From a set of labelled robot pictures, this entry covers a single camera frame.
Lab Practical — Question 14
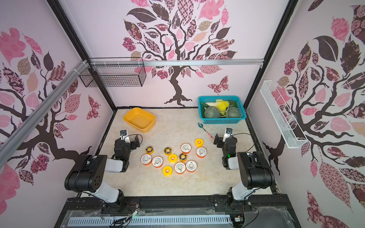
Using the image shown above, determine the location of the orange tape roll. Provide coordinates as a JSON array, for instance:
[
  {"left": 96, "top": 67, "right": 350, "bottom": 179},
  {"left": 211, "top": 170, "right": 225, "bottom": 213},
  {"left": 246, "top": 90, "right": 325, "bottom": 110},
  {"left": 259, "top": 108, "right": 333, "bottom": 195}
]
[
  {"left": 186, "top": 160, "right": 197, "bottom": 173},
  {"left": 175, "top": 162, "right": 186, "bottom": 174},
  {"left": 196, "top": 147, "right": 207, "bottom": 158},
  {"left": 140, "top": 154, "right": 152, "bottom": 165},
  {"left": 181, "top": 143, "right": 192, "bottom": 154},
  {"left": 152, "top": 156, "right": 163, "bottom": 168}
]

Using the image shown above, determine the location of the white wire wall shelf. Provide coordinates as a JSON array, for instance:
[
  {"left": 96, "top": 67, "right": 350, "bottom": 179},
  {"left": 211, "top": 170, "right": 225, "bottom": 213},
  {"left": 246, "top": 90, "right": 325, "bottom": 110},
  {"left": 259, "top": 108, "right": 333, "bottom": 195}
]
[{"left": 259, "top": 80, "right": 309, "bottom": 149}]

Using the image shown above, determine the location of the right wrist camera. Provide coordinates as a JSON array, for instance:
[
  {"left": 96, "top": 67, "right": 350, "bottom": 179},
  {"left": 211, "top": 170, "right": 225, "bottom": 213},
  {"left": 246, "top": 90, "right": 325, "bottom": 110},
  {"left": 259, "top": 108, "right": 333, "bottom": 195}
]
[{"left": 222, "top": 128, "right": 232, "bottom": 142}]

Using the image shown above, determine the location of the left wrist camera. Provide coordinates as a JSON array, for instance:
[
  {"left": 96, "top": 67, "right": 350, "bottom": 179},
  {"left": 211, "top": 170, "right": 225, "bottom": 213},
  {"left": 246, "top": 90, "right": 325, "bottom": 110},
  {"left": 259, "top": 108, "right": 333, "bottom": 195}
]
[{"left": 120, "top": 130, "right": 130, "bottom": 143}]

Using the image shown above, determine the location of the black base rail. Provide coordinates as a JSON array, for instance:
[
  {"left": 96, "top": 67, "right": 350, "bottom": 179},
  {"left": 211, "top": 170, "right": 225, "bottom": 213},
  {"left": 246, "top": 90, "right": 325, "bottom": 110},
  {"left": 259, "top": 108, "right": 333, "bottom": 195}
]
[{"left": 55, "top": 194, "right": 301, "bottom": 228}]

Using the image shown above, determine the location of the yellow black tape roll right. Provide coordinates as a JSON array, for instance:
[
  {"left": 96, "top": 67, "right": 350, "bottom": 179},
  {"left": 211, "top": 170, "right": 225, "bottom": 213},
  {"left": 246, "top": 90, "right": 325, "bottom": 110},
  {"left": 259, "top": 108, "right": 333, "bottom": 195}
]
[{"left": 179, "top": 153, "right": 187, "bottom": 162}]

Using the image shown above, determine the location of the yellow black tape roll left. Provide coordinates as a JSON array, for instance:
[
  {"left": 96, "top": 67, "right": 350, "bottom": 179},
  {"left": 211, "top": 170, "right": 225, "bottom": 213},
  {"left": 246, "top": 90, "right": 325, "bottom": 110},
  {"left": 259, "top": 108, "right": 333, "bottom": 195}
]
[{"left": 145, "top": 146, "right": 154, "bottom": 154}]

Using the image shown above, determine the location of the yellow tape roll bottom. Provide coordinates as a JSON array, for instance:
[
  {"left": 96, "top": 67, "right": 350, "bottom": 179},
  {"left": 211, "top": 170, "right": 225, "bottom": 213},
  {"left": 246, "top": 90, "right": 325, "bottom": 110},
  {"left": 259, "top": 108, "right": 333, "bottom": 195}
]
[{"left": 163, "top": 166, "right": 173, "bottom": 177}]

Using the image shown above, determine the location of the yellow plastic storage box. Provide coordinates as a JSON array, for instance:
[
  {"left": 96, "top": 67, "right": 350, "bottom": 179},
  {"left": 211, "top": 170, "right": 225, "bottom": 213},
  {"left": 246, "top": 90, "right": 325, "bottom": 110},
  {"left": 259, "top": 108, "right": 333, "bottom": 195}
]
[{"left": 124, "top": 107, "right": 156, "bottom": 133}]

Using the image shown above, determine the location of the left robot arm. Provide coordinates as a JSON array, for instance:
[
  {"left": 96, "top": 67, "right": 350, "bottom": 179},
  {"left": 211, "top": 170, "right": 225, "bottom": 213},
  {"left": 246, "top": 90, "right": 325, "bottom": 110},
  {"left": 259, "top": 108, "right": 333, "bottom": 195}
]
[{"left": 64, "top": 132, "right": 143, "bottom": 212}]

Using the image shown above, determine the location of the green melon left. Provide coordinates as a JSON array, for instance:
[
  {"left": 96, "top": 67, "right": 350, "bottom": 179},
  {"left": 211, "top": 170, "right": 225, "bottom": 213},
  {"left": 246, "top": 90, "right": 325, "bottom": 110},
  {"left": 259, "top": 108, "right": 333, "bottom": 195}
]
[{"left": 204, "top": 106, "right": 220, "bottom": 119}]

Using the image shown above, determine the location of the white slotted cable duct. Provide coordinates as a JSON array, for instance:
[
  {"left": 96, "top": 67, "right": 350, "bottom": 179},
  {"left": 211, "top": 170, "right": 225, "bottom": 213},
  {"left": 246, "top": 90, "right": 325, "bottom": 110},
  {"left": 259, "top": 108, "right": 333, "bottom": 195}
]
[{"left": 66, "top": 215, "right": 232, "bottom": 228}]

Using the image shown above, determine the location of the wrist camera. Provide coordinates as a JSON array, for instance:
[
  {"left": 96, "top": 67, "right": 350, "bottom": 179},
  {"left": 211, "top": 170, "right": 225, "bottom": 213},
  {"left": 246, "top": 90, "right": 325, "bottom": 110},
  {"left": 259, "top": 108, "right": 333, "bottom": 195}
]
[
  {"left": 120, "top": 130, "right": 130, "bottom": 143},
  {"left": 222, "top": 128, "right": 232, "bottom": 142}
]

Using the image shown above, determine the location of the yellow black tape roll middle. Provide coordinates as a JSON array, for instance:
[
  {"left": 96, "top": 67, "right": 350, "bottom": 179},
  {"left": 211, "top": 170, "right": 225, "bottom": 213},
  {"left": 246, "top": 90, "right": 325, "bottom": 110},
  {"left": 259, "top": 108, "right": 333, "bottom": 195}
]
[{"left": 164, "top": 147, "right": 172, "bottom": 156}]

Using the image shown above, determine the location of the spoon with pink handle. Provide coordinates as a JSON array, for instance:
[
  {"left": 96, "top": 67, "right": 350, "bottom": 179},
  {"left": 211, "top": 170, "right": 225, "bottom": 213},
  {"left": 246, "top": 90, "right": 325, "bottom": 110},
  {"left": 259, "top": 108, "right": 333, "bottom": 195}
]
[{"left": 198, "top": 122, "right": 214, "bottom": 139}]

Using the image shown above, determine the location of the green melon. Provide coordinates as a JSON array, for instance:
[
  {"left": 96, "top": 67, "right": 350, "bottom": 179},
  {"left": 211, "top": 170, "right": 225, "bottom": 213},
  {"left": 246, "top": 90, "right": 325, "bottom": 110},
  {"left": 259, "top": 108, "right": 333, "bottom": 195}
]
[
  {"left": 227, "top": 107, "right": 241, "bottom": 118},
  {"left": 204, "top": 106, "right": 220, "bottom": 119}
]

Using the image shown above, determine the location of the yellow black tape roll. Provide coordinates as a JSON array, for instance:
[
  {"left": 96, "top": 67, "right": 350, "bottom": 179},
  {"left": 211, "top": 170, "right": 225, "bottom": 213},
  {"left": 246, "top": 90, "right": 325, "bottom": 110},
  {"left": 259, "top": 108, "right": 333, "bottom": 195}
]
[
  {"left": 145, "top": 146, "right": 154, "bottom": 154},
  {"left": 179, "top": 153, "right": 187, "bottom": 162},
  {"left": 164, "top": 147, "right": 172, "bottom": 156}
]

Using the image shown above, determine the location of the green melon right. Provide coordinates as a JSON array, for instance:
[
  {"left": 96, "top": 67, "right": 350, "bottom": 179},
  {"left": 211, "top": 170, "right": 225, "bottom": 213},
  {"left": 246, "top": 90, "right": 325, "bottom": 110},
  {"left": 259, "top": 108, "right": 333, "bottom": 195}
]
[{"left": 227, "top": 107, "right": 241, "bottom": 118}]

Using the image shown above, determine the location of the yellow tape roll centre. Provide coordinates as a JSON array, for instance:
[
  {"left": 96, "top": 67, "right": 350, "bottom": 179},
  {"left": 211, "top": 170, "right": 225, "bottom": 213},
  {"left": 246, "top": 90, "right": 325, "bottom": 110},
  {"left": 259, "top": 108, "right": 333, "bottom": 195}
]
[{"left": 168, "top": 154, "right": 178, "bottom": 164}]

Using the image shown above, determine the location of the black wire wall basket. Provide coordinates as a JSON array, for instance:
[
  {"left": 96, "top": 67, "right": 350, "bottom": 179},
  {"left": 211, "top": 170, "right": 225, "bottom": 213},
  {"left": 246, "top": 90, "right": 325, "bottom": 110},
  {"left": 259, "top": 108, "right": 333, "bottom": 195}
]
[{"left": 79, "top": 57, "right": 146, "bottom": 87}]

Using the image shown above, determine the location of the yellow tape roll top right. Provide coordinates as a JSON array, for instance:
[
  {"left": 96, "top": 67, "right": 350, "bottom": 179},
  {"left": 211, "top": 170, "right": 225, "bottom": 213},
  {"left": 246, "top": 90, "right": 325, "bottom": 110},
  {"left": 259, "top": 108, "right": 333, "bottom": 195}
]
[{"left": 194, "top": 138, "right": 204, "bottom": 147}]

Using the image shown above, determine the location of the teal plastic basket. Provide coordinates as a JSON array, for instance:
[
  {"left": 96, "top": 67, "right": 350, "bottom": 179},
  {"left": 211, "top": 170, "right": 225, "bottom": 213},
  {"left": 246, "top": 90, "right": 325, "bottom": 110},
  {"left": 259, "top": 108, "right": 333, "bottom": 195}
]
[{"left": 198, "top": 96, "right": 247, "bottom": 124}]

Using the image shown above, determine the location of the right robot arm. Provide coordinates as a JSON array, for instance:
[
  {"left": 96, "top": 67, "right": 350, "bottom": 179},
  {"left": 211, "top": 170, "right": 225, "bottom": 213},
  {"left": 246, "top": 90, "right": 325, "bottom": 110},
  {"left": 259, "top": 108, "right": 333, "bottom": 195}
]
[{"left": 213, "top": 134, "right": 278, "bottom": 211}]

